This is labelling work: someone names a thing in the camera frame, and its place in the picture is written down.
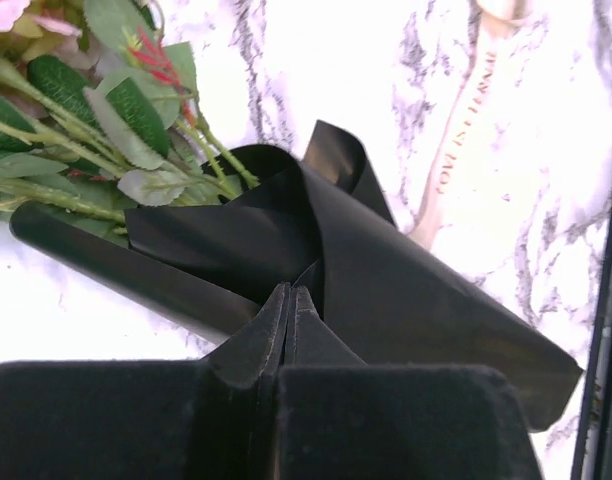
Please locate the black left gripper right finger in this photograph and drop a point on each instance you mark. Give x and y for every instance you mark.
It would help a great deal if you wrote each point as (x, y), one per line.
(308, 340)

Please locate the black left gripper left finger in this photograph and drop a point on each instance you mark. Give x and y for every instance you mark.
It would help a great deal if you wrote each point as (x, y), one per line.
(240, 362)

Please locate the black wrapping paper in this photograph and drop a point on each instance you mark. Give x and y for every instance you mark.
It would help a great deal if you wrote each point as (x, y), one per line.
(320, 222)

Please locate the peach pink rose stem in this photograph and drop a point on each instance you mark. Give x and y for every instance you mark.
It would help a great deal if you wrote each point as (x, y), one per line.
(145, 116)

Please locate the large pink rose stem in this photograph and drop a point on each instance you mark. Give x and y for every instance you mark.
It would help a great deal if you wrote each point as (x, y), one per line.
(93, 37)

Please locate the cream ribbon gold text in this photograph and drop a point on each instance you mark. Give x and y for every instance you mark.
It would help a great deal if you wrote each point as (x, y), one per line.
(498, 22)

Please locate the small pink rose stem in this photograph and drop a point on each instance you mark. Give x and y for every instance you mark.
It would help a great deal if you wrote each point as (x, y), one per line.
(100, 204)

